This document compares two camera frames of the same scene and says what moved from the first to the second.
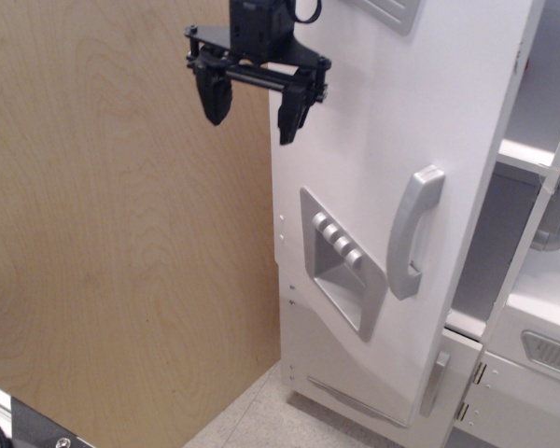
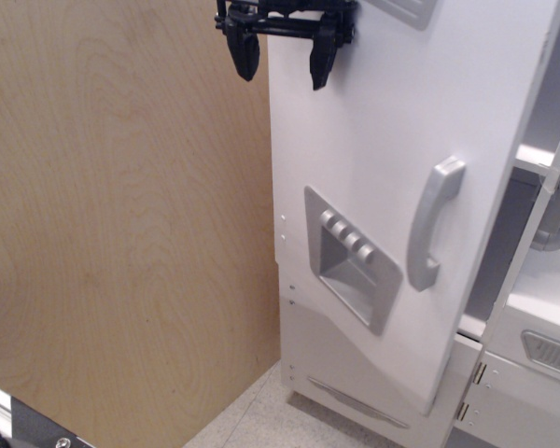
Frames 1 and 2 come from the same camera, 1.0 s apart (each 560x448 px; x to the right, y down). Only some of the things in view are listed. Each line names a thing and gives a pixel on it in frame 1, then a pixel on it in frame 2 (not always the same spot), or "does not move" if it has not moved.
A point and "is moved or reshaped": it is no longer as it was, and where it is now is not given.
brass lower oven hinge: (462, 412) does not move
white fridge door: (381, 197) is moved or reshaped
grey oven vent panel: (552, 354) does not move
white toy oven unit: (512, 382) does not move
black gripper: (259, 47) → (245, 21)
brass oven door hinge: (480, 372) does not move
